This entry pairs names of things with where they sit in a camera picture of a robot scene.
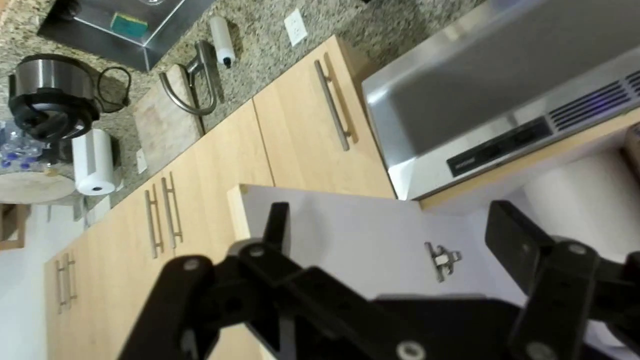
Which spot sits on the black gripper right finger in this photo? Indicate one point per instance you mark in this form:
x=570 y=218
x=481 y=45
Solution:
x=560 y=293

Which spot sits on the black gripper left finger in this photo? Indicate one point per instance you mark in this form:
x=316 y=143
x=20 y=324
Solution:
x=181 y=301

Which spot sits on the wood cabinet door white inside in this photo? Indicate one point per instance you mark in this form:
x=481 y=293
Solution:
x=346 y=233

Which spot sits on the light wood cabinet door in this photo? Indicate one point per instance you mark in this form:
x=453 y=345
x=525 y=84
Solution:
x=132 y=280
x=301 y=132
x=221 y=173
x=53 y=332
x=90 y=312

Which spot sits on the metal cabinet door hinge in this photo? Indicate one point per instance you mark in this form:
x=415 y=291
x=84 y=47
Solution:
x=440 y=256

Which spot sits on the white paper towel roll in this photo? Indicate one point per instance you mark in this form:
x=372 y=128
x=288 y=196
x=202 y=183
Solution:
x=92 y=162

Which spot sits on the wooden chair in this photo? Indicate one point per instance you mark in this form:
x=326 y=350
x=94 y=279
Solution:
x=28 y=227

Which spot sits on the round wooden table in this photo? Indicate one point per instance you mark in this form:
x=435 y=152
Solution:
x=32 y=186

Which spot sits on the steel kitchen faucet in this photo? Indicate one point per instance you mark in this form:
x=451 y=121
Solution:
x=202 y=80

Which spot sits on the stainless steel range hood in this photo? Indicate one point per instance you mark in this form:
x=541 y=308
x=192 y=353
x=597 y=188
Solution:
x=481 y=87

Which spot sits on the clear water bottle pack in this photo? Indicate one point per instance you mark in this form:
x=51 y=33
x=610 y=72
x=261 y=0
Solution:
x=16 y=151

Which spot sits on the steel electric pressure cooker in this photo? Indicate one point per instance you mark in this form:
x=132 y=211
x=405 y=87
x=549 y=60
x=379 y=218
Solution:
x=53 y=82

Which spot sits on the white soap dispenser bottle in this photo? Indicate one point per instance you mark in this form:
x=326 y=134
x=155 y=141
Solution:
x=223 y=40

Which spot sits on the green sponge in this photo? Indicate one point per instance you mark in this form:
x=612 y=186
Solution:
x=128 y=26

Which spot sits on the stainless steel sink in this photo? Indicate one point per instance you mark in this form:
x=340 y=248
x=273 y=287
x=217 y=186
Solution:
x=80 y=31

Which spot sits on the white wall outlet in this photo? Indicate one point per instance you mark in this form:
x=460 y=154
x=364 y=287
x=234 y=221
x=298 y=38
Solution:
x=141 y=162
x=294 y=26

